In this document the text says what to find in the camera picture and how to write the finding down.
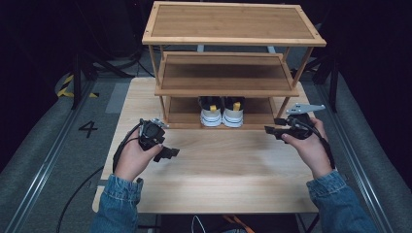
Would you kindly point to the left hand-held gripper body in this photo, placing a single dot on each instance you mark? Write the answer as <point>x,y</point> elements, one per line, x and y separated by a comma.
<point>150,134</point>

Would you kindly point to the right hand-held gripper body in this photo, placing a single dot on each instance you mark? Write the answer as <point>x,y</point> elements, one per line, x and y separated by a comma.
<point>299,123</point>

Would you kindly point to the navy and white sneaker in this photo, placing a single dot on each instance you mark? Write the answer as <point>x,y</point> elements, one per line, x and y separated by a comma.
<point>233,113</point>
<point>210,113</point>

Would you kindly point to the wooden shoe rack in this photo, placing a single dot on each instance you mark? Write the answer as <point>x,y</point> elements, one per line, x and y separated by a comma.
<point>226,64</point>

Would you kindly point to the person's left hand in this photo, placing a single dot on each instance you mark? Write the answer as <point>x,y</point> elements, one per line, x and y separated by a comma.
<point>132,158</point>

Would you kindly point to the person's right hand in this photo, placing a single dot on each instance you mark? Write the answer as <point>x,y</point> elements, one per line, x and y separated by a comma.
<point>307,149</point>

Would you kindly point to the black metal stand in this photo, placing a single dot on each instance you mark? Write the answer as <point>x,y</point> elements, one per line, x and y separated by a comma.
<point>333,84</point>
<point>76,81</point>

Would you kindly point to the yellow and black striped tape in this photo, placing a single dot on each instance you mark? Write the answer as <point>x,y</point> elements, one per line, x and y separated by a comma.
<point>66,87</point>

